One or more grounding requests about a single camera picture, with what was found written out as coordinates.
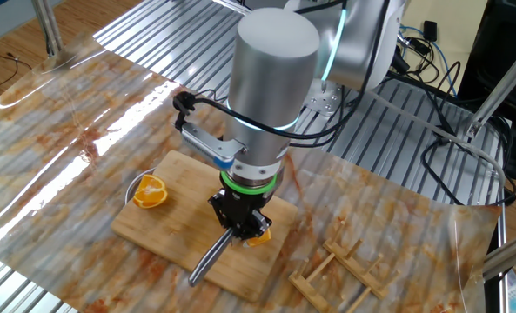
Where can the bamboo cutting board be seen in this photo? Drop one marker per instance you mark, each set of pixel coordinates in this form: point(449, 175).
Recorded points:
point(166, 226)

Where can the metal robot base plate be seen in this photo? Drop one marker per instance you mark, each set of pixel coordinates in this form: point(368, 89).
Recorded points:
point(325, 102)

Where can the black power adapter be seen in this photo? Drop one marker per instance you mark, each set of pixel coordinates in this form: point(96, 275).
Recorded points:
point(430, 31)

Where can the thin aluminium frame post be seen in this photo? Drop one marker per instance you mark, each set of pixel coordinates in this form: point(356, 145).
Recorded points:
point(502, 261)

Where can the steel cleaver knife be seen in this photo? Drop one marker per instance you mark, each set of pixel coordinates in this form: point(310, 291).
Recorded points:
point(209, 258)

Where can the cut orange piece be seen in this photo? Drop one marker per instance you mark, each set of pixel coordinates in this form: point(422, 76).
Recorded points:
point(261, 239)
point(149, 193)

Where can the clear plastic tube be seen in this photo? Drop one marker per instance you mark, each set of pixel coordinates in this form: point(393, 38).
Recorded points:
point(414, 116)

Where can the marble pattern plastic mat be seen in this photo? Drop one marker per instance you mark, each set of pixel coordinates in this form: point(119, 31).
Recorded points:
point(66, 174)

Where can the wooden peg rack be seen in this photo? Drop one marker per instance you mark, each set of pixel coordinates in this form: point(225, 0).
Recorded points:
point(349, 265)

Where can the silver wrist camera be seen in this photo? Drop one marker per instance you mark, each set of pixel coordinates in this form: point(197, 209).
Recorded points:
point(209, 145)

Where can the black camera clamp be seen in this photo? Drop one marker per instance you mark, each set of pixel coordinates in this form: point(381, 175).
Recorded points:
point(400, 63)

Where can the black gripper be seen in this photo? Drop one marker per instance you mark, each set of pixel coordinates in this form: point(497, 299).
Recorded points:
point(242, 206)

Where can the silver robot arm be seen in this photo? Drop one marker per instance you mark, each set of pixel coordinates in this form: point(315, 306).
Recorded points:
point(270, 78)

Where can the black equipment case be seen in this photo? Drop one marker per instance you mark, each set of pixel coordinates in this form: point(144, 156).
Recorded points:
point(501, 65)

